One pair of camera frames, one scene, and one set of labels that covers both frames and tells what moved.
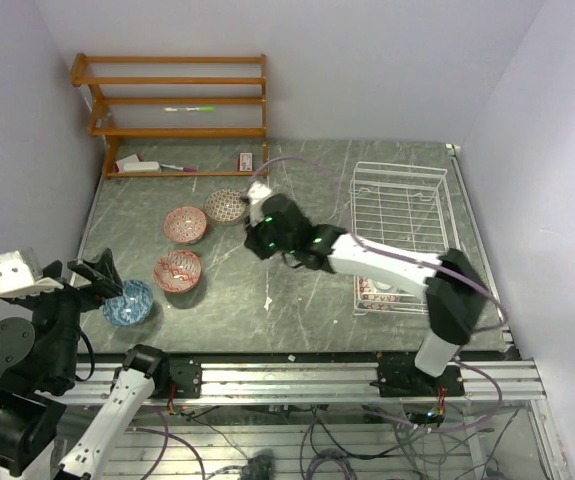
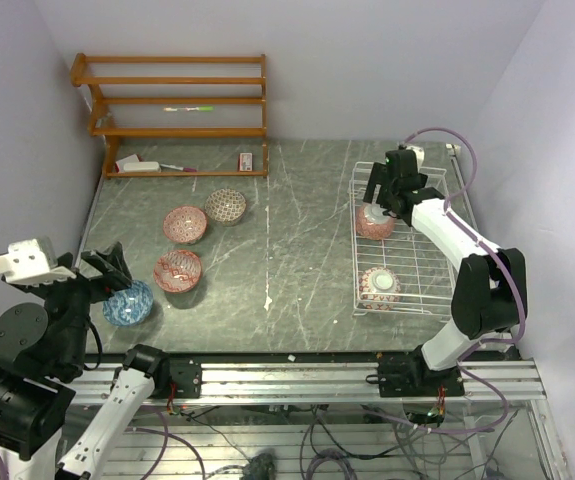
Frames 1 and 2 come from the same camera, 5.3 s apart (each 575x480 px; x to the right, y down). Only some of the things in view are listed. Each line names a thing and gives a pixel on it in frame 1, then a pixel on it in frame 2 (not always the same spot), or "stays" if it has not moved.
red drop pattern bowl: x=185 y=224 stays
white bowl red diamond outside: x=376 y=295 stays
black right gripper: x=254 y=241 to x=377 y=177
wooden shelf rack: x=179 y=117 stays
